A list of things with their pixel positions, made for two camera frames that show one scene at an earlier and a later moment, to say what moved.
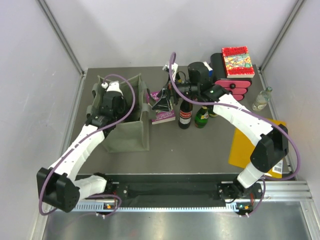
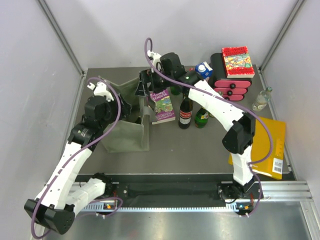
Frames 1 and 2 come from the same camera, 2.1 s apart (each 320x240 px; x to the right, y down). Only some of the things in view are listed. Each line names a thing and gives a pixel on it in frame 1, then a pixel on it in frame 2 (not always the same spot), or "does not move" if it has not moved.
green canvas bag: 131,133 does not move
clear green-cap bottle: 261,100 does not move
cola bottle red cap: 185,114 does not move
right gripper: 163,104 -> 149,77
